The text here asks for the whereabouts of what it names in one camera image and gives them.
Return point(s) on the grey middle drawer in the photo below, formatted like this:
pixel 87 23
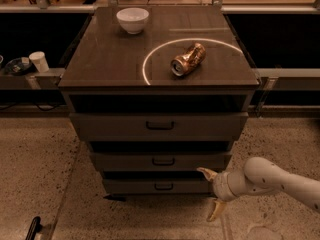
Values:
pixel 147 162

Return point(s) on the crushed golden soda can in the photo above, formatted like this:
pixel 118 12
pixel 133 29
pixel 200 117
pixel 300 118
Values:
pixel 185 63

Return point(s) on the grey bottom drawer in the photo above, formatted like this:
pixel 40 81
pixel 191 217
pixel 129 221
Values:
pixel 148 187

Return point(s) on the white paper cup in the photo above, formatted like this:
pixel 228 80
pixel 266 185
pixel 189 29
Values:
pixel 39 60

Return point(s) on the white ceramic bowl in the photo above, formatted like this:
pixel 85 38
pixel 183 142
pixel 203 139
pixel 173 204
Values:
pixel 133 20

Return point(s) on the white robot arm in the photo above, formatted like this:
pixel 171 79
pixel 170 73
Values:
pixel 259 176

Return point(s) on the black object on floor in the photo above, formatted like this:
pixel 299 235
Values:
pixel 34 228

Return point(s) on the grey drawer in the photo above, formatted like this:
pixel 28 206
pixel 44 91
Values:
pixel 148 187
pixel 159 127
pixel 147 162

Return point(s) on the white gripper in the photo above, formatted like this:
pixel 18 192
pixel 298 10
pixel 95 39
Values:
pixel 220 186

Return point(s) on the dark patterned bowl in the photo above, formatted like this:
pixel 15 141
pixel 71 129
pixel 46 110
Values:
pixel 18 66

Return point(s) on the grey drawer cabinet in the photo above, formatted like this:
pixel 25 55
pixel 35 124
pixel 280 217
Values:
pixel 114 72

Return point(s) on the grey top drawer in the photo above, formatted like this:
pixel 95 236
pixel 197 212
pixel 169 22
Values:
pixel 159 127

